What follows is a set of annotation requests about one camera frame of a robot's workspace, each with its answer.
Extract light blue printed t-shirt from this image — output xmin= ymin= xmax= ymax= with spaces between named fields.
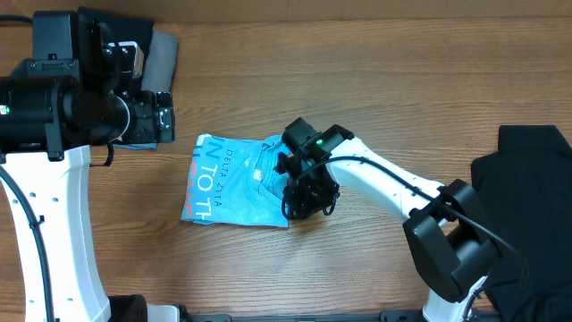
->
xmin=181 ymin=133 xmax=289 ymax=228

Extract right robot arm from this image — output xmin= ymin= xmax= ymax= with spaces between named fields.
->
xmin=276 ymin=118 xmax=501 ymax=321

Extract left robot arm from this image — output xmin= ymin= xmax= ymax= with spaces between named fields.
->
xmin=1 ymin=11 xmax=184 ymax=321

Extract folded grey garment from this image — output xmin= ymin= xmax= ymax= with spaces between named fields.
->
xmin=141 ymin=30 xmax=179 ymax=92

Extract folded blue jeans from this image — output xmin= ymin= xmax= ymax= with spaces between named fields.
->
xmin=114 ymin=143 xmax=158 ymax=150

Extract folded black garment on stack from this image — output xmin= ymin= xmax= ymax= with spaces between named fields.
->
xmin=78 ymin=6 xmax=154 ymax=56

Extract black garment at right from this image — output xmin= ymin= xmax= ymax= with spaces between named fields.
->
xmin=471 ymin=125 xmax=571 ymax=321

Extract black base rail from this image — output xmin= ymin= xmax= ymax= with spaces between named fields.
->
xmin=181 ymin=310 xmax=425 ymax=322

